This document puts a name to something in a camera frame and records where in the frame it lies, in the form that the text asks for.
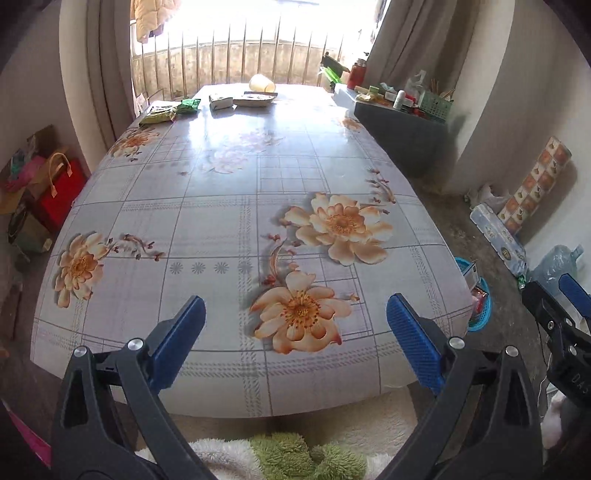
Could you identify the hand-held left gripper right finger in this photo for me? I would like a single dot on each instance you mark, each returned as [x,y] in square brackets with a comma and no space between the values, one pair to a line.
[413,346]

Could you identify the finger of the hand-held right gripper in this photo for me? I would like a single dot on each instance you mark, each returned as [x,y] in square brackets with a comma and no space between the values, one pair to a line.
[549,307]
[576,295]

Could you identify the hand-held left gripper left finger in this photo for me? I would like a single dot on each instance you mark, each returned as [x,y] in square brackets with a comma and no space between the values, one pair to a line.
[178,346]

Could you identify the red snack wrapper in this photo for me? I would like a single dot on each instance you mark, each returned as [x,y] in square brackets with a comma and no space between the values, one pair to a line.
[481,299]

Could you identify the blue plastic wastebasket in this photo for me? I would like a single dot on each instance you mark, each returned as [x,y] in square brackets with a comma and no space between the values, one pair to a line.
[482,321]

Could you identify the blue and white box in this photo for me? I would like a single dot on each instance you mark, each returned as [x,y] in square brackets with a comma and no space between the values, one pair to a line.
[472,274]

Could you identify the person's right forearm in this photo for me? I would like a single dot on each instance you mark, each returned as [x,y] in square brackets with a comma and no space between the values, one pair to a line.
[554,420]

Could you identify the large water jug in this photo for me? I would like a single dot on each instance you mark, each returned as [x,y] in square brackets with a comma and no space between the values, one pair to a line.
[556,265]

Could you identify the small green can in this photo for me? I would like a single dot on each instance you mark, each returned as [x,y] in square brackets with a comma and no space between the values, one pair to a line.
[521,281]

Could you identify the toilet paper pack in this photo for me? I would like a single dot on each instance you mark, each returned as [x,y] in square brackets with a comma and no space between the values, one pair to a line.
[498,240]

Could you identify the patterned tablecloth roll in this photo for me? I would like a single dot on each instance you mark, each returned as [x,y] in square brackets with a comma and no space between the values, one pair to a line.
[535,184]

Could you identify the crumpled white plastic bag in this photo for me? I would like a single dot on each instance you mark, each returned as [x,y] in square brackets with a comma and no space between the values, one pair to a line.
[487,197]

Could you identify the green fluffy garment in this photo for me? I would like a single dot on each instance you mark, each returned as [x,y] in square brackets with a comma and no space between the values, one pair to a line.
[304,457]

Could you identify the table with floral tablecloth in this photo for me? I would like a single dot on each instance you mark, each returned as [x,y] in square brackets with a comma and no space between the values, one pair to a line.
[207,184]

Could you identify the pink fabric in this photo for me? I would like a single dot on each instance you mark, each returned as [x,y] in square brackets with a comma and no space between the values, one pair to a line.
[27,438]

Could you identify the red gift bag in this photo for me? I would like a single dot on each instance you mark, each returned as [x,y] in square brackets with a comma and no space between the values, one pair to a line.
[55,198]

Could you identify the grey cabinet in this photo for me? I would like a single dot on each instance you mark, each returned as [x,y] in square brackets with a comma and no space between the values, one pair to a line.
[397,138]

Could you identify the green plastic basket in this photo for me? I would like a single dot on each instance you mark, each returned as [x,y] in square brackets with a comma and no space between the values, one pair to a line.
[436,106]

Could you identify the green and white packet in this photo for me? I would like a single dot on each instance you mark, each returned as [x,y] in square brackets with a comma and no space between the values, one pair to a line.
[158,115]

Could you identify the pink bag pile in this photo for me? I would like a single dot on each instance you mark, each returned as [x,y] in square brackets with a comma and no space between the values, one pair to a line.
[21,170]

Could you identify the small green packet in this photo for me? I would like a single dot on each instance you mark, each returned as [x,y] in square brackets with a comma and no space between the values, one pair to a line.
[189,105]

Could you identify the small white bottle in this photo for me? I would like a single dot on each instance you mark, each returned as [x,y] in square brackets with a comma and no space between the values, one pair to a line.
[400,99]

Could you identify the small white box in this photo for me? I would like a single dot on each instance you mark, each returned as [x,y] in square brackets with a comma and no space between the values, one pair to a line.
[221,102]

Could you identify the red thermos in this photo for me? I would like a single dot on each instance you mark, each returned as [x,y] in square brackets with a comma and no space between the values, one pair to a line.
[356,76]

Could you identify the green and black item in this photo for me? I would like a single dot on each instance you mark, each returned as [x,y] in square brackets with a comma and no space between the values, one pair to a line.
[333,74]

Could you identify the beige curtain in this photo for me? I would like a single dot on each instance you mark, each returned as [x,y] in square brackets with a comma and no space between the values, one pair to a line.
[101,69]
[415,41]

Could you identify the metal window railing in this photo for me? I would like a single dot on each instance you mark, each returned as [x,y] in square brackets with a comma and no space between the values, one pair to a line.
[240,55]

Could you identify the beige quilted jacket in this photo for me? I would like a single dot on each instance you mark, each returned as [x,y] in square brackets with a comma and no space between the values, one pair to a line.
[154,18]

